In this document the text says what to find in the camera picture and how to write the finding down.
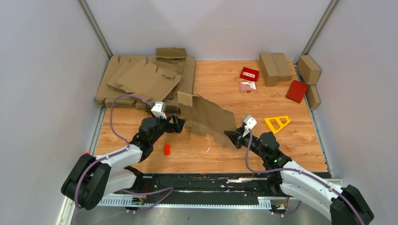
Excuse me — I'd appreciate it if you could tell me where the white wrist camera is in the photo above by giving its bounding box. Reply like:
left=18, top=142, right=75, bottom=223
left=242, top=114, right=257, bottom=137
left=151, top=101, right=167, bottom=119

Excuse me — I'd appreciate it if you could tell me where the folded cardboard box corner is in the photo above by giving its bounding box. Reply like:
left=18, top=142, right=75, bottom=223
left=297, top=55, right=321, bottom=85

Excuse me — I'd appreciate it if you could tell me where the folded cardboard box left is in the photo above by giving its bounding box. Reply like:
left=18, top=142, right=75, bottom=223
left=259, top=52, right=278, bottom=87

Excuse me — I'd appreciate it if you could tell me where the white slotted cable duct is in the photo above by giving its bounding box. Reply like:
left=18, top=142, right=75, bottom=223
left=98, top=196, right=273, bottom=209

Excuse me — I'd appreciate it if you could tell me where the brown cardboard box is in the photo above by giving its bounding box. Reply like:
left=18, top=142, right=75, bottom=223
left=177, top=92, right=236, bottom=148

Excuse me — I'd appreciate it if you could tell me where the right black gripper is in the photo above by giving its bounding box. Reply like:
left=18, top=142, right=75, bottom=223
left=224, top=127, right=268, bottom=160

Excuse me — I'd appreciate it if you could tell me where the dark red box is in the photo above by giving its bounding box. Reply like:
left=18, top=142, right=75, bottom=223
left=285, top=80, right=308, bottom=103

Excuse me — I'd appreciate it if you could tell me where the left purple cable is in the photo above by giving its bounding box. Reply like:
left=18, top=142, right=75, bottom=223
left=73, top=94, right=175, bottom=215

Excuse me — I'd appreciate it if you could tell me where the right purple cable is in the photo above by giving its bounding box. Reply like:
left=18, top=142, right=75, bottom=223
left=245, top=128, right=366, bottom=225

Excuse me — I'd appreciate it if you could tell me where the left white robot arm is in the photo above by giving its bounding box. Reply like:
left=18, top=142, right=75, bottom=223
left=61, top=113, right=186, bottom=210

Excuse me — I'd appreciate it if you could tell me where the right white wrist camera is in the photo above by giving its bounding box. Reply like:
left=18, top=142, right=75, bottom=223
left=242, top=114, right=257, bottom=137

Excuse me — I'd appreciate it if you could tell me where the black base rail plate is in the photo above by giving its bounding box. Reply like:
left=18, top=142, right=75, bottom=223
left=128, top=173, right=289, bottom=206

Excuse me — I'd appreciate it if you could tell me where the folded cardboard box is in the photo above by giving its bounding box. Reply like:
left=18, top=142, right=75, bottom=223
left=306, top=85, right=321, bottom=111
left=259, top=52, right=278, bottom=87

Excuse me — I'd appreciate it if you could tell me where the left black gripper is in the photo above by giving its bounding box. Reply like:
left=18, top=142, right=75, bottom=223
left=150, top=112, right=186, bottom=144

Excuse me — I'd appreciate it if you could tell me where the pink white picture card box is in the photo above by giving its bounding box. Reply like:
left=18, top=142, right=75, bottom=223
left=239, top=81, right=257, bottom=93

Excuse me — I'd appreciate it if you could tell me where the folded cardboard box lower right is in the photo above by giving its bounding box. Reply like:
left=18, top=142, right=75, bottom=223
left=306, top=85, right=321, bottom=111

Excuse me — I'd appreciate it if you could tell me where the yellow plastic triangle frame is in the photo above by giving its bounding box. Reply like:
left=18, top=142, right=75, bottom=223
left=264, top=116, right=291, bottom=135

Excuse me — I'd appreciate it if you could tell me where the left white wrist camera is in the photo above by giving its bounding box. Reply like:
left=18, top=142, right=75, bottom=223
left=151, top=101, right=167, bottom=119

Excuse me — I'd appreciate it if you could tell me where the purple cable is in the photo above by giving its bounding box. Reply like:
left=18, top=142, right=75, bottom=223
left=73, top=94, right=175, bottom=215
left=245, top=128, right=366, bottom=225

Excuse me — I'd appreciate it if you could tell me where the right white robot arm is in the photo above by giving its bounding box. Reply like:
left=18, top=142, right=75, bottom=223
left=224, top=127, right=375, bottom=225

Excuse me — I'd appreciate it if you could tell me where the stack of flat cardboard blanks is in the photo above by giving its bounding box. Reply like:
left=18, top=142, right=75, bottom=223
left=95, top=48, right=196, bottom=113

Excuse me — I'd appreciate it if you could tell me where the small red block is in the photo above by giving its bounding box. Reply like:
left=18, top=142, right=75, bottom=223
left=164, top=144, right=171, bottom=156

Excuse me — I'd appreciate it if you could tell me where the red box with white labels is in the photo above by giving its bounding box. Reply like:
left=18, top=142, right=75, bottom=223
left=239, top=67, right=260, bottom=82

